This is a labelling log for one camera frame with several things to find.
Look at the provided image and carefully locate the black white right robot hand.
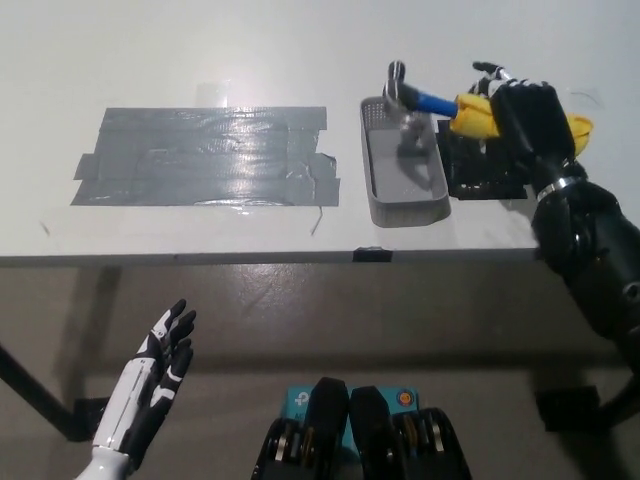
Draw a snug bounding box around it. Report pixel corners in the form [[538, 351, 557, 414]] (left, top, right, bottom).
[[452, 60, 587, 195]]

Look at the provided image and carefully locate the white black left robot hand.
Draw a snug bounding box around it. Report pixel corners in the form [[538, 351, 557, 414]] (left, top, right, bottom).
[[92, 298, 197, 469]]

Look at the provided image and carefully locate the hammer with yellow sponge grip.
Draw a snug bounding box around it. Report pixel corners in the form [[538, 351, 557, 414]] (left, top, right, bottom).
[[382, 59, 596, 161]]

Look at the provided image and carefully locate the black table leg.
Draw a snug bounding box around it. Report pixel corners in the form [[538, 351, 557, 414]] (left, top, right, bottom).
[[0, 339, 81, 444], [599, 369, 640, 431]]

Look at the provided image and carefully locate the grey perforated plastic basket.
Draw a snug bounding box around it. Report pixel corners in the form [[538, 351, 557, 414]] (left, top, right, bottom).
[[359, 96, 451, 227]]

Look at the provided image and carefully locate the long clear tape strip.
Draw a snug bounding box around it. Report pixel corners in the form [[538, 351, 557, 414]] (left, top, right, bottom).
[[39, 203, 322, 236]]

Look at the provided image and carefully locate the black table clamp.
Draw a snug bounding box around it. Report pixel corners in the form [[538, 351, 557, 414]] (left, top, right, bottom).
[[352, 246, 394, 264]]

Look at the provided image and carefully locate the grey duct tape patch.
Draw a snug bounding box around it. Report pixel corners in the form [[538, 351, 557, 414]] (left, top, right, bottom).
[[69, 105, 341, 207]]

